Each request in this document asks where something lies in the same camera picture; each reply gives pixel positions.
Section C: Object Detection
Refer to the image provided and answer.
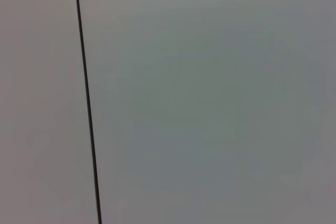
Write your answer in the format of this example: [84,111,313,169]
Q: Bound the thin black cable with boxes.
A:
[72,0,103,224]

